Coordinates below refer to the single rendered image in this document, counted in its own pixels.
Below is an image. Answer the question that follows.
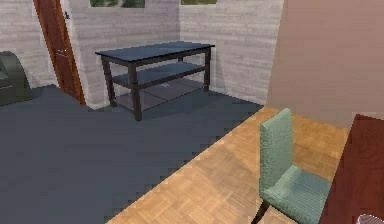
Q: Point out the dark shelf table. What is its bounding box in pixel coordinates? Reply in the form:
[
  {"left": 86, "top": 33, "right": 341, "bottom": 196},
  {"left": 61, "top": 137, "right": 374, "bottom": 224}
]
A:
[{"left": 94, "top": 40, "right": 216, "bottom": 122}]

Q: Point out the green upholstered chair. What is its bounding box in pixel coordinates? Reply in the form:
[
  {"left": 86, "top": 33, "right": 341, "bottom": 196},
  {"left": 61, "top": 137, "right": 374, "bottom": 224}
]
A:
[{"left": 251, "top": 107, "right": 333, "bottom": 224}]

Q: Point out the window with green view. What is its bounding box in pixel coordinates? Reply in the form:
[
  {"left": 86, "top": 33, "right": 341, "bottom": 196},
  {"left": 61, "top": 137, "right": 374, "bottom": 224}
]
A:
[
  {"left": 89, "top": 0, "right": 146, "bottom": 9},
  {"left": 180, "top": 0, "right": 218, "bottom": 6}
]

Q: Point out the reddish brown wooden door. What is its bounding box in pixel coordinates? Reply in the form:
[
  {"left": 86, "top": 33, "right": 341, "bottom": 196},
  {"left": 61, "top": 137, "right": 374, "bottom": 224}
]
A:
[{"left": 32, "top": 0, "right": 87, "bottom": 107}]

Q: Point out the reddish brown wooden table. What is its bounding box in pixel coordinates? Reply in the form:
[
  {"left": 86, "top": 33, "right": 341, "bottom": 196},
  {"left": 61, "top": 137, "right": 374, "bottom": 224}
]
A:
[{"left": 318, "top": 113, "right": 384, "bottom": 224}]

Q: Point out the dark green armchair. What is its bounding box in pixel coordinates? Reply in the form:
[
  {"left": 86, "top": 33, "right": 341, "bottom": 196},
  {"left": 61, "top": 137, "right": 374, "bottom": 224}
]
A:
[{"left": 0, "top": 50, "right": 34, "bottom": 108}]

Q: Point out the grey round dish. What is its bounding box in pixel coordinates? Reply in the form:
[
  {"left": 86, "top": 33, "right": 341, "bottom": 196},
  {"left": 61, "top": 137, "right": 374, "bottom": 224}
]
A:
[{"left": 356, "top": 213, "right": 384, "bottom": 224}]

